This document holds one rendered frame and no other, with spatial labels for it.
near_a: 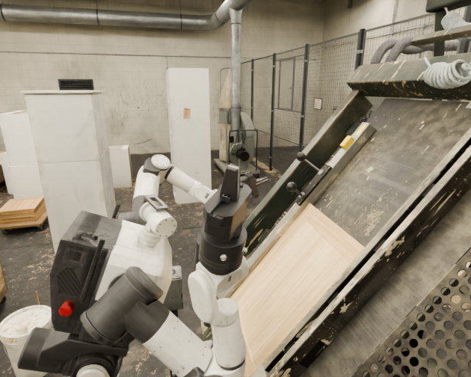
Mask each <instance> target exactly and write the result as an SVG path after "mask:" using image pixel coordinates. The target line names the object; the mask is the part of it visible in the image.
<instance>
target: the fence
mask: <svg viewBox="0 0 471 377"><path fill-rule="evenodd" d="M362 125H366V127H365V128H364V129H363V131H362V132H361V133H360V134H359V135H355V133H356V131H357V130H358V129H359V128H360V127H361V126H362ZM357 130H356V131H355V132H354V133H353V135H352V137H353V138H354V139H355V140H354V141H353V142H352V143H351V145H350V146H349V147H348V149H347V150H346V149H343V148H341V149H340V150H339V151H338V153H337V154H336V155H335V156H334V157H333V158H332V159H331V160H330V162H329V163H328V165H329V166H331V167H332V169H331V170H330V171H329V173H328V174H327V175H326V176H325V178H324V179H323V180H322V181H321V182H320V183H319V184H318V186H317V187H316V188H315V189H314V191H313V192H312V193H311V194H310V196H309V197H308V198H307V199H306V200H305V201H304V202H303V203H302V205H301V206H299V205H297V204H296V203H295V204H294V205H293V207H292V208H291V209H290V210H289V211H288V212H287V213H286V215H285V216H284V217H283V218H282V220H281V221H280V222H279V223H278V225H277V226H276V227H275V228H274V229H273V230H272V231H271V233H270V234H269V235H268V236H267V238H266V239H265V240H264V241H263V243H262V244H261V245H260V246H259V247H258V248H257V249H256V251H255V252H254V253H253V254H252V256H251V257H250V258H249V259H248V261H247V263H248V266H249V273H248V275H249V274H250V273H251V272H252V271H253V270H254V269H255V268H256V266H257V265H258V264H259V262H260V261H261V260H262V259H263V258H264V256H265V255H266V254H267V253H268V252H269V251H270V250H271V248H272V247H273V246H274V245H275V243H276V242H277V241H278V240H279V239H280V237H281V236H282V235H283V234H284V233H285V232H286V231H287V229H288V228H289V227H290V226H291V224H292V223H293V222H294V221H295V219H296V218H297V217H298V216H299V215H300V214H301V213H302V212H303V210H304V209H305V208H306V207H307V205H308V204H309V203H311V204H312V205H313V204H314V203H315V202H316V201H317V200H318V198H319V197H320V196H321V194H322V193H323V192H324V191H325V190H326V188H327V187H328V186H329V185H330V184H331V183H332V182H333V180H334V179H335V178H336V177H337V176H338V174H339V173H340V172H341V171H342V169H343V168H344V167H345V166H346V165H347V164H348V163H349V162H350V160H351V159H352V158H353V157H354V155H355V154H356V153H357V151H358V150H359V149H360V148H361V147H362V146H363V145H364V144H365V143H366V141H367V140H368V139H369V137H370V136H371V135H372V134H373V133H374V131H375V130H376V129H375V128H374V127H373V126H372V125H371V124H370V123H364V122H362V123H361V124H360V126H359V127H358V128H357ZM248 275H247V276H246V277H245V278H243V279H241V280H240V281H239V282H237V283H235V284H234V285H232V286H231V287H230V288H228V289H226V290H225V291H223V292H222V293H221V294H219V295H218V299H221V298H230V297H231V296H232V295H233V293H234V292H235V291H236V290H237V289H238V288H239V287H240V285H241V284H242V283H243V282H244V280H245V279H246V278H247V277H248Z"/></svg>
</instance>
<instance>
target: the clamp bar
mask: <svg viewBox="0 0 471 377"><path fill-rule="evenodd" d="M470 64H471V62H470ZM469 69H470V71H469V74H470V79H471V67H470V68H469ZM466 109H471V102H470V103H469V104H468V105H467V107H466ZM470 188H471V128H470V129H469V130H468V131H467V132H466V134H465V135H464V136H463V137H462V138H461V139H460V141H459V142H458V143H457V144H456V145H455V146H454V147H453V148H452V149H451V150H450V151H449V153H448V154H447V155H446V156H445V157H444V158H443V160H442V161H441V162H440V163H439V164H438V166H437V167H436V168H435V169H434V170H433V171H432V172H431V173H430V174H429V175H428V176H427V178H426V179H425V180H424V181H423V182H422V183H421V185H420V186H419V187H418V188H417V189H416V191H415V192H414V193H413V194H412V195H411V196H410V197H409V198H408V199H407V200H406V201H405V202H404V204H403V205H402V206H401V207H400V208H399V209H398V211H397V212H396V213H395V214H394V215H393V217H392V218H391V219H390V220H389V221H388V222H387V223H386V224H385V225H384V226H383V227H382V229H381V230H380V231H379V232H378V233H377V235H376V236H375V237H374V238H373V239H372V240H371V242H370V243H369V244H368V245H367V246H366V247H365V248H364V249H363V250H362V251H361V252H360V254H359V255H358V256H357V257H356V258H355V259H354V261H353V262H352V263H351V264H350V265H349V267H348V268H347V269H346V270H345V271H344V272H343V273H342V274H341V275H340V276H339V277H338V279H337V280H336V281H335V282H334V283H333V284H332V286H331V287H330V288H329V289H328V290H327V292H326V293H325V294H324V295H323V296H322V297H321V298H320V299H319V300H318V301H317V302H316V303H315V305H314V306H313V307H312V308H311V309H310V311H309V312H308V313H307V314H306V315H305V316H304V318H303V319H302V320H301V321H300V322H299V323H298V324H297V325H296V326H295V327H294V328H293V330H292V331H291V332H290V333H289V334H288V336H287V337H286V338H285V339H284V340H283V341H282V343H281V344H280V345H279V346H278V347H277V348H276V349H275V350H274V351H273V352H272V353H271V355H270V356H269V357H268V358H267V359H266V360H265V362H264V363H263V364H261V365H260V367H259V368H258V369H257V370H256V371H255V373H254V374H253V375H252V376H251V377H300V375H301V374H302V373H303V372H304V371H305V370H306V369H307V368H308V367H309V366H310V365H311V364H312V362H313V361H314V360H315V359H316V358H317V357H318V356H319V355H320V354H321V353H322V352H323V351H324V350H325V349H326V347H327V346H328V345H329V344H330V342H331V341H332V340H333V339H334V338H335V337H336V336H337V334H338V333H339V332H340V331H341V330H342V329H343V328H344V327H345V326H346V325H347V324H348V323H349V322H350V321H351V319H352V318H353V317H354V316H355V315H356V314H357V313H358V312H359V310H360V309H361V308H362V307H363V306H364V305H365V304H366V302H367V301H368V300H369V299H370V298H371V297H372V296H373V295H374V294H375V293H376V292H377V291H378V290H379V289H380V288H381V286H382V285H383V284H384V283H385V282H386V281H387V280H388V278H389V277H390V276H391V275H392V274H393V273H394V272H395V270H396V269H397V268H398V267H399V266H400V265H401V264H402V263H403V262H404V261H405V260H406V259H407V258H408V257H409V256H410V254H411V253H412V252H413V251H414V250H415V249H416V247H417V246H418V245H419V244H420V243H421V242H422V241H423V240H424V238H425V237H426V236H427V235H428V234H429V233H430V232H431V231H432V230H433V229H434V228H435V227H436V226H437V225H438V223H439V222H440V221H441V220H442V219H443V218H444V217H445V216H446V214H447V213H448V212H449V211H450V210H451V209H452V208H453V206H454V205H455V204H456V203H457V202H458V201H459V200H460V199H461V198H462V197H463V196H464V195H465V194H466V193H467V191H468V190H469V189H470Z"/></svg>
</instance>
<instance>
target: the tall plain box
mask: <svg viewBox="0 0 471 377"><path fill-rule="evenodd" d="M101 92H104V91H20V93H21V94H25V95H24V96H25V103H26V107H27V111H28V118H29V123H30V127H31V134H32V138H33V142H34V149H35V153H36V157H37V163H38V164H37V165H38V169H39V174H40V181H41V185H42V189H43V196H44V200H45V204H46V211H47V215H48V220H49V226H50V230H51V234H52V242H53V246H54V250H55V254H56V252H57V249H58V245H59V242H60V240H61V238H62V237H63V235H64V234H65V233H66V231H67V230H68V228H69V227H70V225H71V224H72V223H73V222H74V220H75V219H76V217H77V216H78V214H79V213H80V212H81V211H82V210H84V211H87V212H92V213H95V214H97V215H102V216H105V217H109V218H112V215H113V213H114V209H115V206H116V202H115V196H114V184H113V178H112V172H111V160H110V153H109V147H108V135H107V128H106V122H105V110H104V104H103V98H102V94H101Z"/></svg>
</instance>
